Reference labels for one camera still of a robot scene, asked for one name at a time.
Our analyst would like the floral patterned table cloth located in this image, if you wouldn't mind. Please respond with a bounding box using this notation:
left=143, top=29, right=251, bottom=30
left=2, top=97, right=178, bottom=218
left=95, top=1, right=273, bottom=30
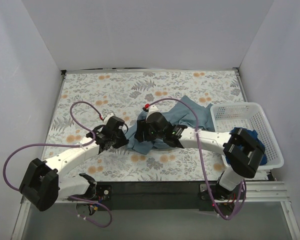
left=37, top=70, right=243, bottom=183

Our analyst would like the white plastic laundry basket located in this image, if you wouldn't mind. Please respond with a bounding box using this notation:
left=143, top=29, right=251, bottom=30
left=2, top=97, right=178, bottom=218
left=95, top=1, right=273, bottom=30
left=210, top=102, right=284, bottom=171

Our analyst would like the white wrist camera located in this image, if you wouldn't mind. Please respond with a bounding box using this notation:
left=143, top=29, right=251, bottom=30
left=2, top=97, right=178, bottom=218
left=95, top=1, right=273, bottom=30
left=142, top=103, right=159, bottom=120
left=99, top=112, right=115, bottom=124

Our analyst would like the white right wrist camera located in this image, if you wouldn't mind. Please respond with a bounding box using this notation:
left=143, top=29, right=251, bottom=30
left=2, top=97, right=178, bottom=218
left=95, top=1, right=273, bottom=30
left=142, top=103, right=159, bottom=120

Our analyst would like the dark blue t shirt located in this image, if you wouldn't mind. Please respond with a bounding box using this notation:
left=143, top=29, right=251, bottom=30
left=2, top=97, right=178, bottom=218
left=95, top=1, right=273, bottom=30
left=223, top=127, right=265, bottom=169

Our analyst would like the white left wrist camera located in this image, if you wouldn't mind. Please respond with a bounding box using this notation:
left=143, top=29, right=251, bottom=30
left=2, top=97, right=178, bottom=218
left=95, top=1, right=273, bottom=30
left=99, top=112, right=115, bottom=124

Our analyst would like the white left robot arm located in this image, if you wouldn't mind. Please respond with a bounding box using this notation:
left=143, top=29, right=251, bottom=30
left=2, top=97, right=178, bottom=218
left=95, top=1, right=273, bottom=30
left=19, top=114, right=128, bottom=212

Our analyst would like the light blue t shirt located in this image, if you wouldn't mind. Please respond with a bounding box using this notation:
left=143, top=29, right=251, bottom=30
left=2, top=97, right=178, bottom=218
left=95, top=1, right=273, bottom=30
left=125, top=95, right=215, bottom=155

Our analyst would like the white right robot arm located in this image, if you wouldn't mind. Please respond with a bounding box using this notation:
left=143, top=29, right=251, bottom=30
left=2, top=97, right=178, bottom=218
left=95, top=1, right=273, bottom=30
left=135, top=112, right=265, bottom=199

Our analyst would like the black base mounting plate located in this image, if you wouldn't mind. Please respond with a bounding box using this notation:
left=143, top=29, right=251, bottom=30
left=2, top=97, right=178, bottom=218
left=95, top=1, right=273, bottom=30
left=67, top=180, right=243, bottom=212

